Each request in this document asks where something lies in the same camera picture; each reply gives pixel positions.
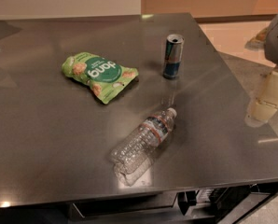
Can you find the green dang snack bag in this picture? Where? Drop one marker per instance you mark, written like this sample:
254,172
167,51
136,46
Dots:
105,78

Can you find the blue silver redbull can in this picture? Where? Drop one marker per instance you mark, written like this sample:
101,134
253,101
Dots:
173,55

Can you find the black equipment under table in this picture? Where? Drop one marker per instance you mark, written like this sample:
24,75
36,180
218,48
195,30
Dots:
222,205

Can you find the metal drawer under table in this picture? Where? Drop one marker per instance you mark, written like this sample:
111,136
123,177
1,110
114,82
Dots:
100,208

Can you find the clear plastic water bottle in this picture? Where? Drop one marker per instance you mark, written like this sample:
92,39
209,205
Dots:
138,146

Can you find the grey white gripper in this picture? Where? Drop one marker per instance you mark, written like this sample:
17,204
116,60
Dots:
277,41

